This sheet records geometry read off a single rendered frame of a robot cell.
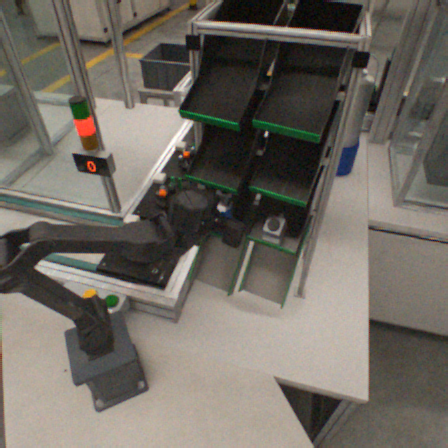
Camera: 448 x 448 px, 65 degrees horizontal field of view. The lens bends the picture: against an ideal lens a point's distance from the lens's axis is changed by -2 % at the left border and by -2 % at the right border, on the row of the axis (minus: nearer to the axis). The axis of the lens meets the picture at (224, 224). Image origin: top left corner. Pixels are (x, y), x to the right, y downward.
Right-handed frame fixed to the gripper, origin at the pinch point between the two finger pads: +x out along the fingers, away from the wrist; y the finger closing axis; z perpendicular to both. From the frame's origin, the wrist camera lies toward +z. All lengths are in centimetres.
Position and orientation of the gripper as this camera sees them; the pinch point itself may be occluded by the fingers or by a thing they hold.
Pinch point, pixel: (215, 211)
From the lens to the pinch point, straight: 84.0
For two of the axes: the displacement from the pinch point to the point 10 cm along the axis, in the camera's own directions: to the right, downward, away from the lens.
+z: 1.8, -8.3, -5.3
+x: 4.6, -4.0, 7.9
